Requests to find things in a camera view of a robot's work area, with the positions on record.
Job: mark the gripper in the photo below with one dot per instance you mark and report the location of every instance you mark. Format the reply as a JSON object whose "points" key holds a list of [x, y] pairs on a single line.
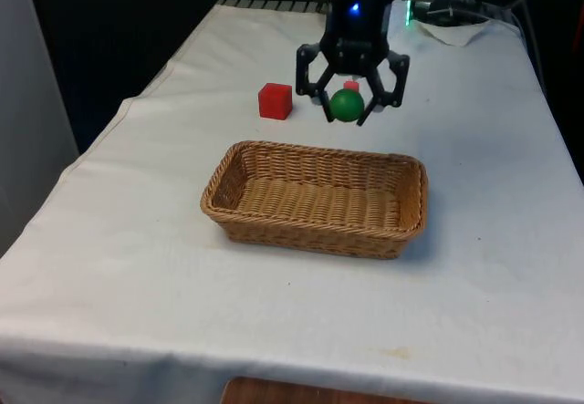
{"points": [[358, 30]]}

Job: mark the green ball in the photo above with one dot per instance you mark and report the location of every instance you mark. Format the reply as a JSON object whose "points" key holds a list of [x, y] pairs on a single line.
{"points": [[347, 105]]}

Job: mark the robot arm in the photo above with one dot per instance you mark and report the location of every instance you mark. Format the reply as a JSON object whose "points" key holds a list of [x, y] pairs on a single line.
{"points": [[409, 12]]}

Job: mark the red cylinder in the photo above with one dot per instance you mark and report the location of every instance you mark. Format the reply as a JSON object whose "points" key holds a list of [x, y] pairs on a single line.
{"points": [[351, 85]]}

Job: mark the wicker basket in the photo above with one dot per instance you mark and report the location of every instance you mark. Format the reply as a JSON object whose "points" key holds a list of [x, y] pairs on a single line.
{"points": [[315, 199]]}

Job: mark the red cube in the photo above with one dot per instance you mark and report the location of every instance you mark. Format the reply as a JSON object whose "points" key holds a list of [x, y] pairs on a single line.
{"points": [[275, 100]]}

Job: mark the pale grey cabinet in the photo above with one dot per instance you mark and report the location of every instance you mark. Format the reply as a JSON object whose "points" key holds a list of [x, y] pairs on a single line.
{"points": [[27, 103]]}

